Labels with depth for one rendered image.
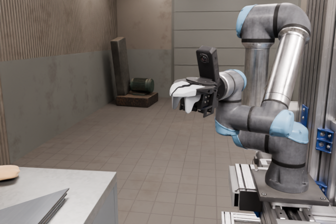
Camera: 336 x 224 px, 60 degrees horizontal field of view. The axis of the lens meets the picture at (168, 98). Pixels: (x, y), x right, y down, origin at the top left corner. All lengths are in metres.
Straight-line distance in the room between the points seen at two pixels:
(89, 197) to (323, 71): 0.97
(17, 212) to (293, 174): 0.89
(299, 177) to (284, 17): 0.55
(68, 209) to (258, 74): 0.78
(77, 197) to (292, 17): 0.91
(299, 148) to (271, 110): 0.30
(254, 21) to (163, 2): 6.87
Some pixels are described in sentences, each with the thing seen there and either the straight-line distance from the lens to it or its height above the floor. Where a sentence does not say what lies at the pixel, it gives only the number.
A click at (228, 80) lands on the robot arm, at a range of 0.79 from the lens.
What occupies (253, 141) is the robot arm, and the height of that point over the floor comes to 1.20.
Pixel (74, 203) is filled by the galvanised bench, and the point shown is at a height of 1.05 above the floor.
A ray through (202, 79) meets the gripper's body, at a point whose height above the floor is 1.47.
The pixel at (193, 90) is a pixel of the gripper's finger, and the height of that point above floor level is 1.45.
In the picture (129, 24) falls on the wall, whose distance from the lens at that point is 8.04.
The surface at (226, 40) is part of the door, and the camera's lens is 7.69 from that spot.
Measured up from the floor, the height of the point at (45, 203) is 1.07.
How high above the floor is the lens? 1.56
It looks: 11 degrees down
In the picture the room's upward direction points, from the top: straight up
